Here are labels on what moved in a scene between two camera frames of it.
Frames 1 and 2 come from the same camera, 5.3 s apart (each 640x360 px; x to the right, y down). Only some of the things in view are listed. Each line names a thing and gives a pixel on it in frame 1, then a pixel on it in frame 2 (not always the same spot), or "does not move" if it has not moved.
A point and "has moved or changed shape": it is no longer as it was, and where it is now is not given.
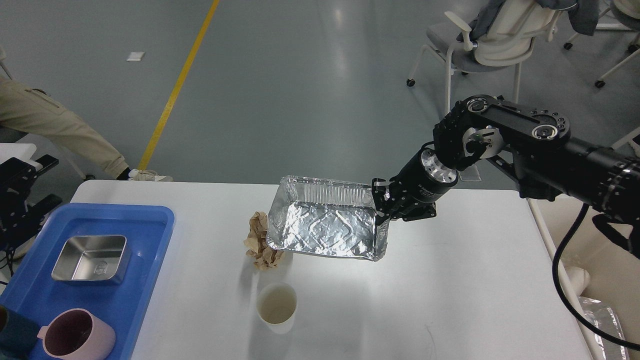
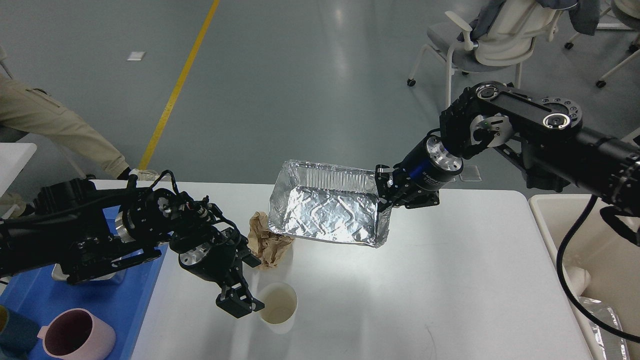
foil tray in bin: (604, 317) does not move
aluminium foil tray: (326, 217) has moved or changed shape
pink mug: (77, 334) does not move
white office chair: (509, 40) does not move
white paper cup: (277, 303) does not move
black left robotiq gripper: (22, 225) -> (219, 261)
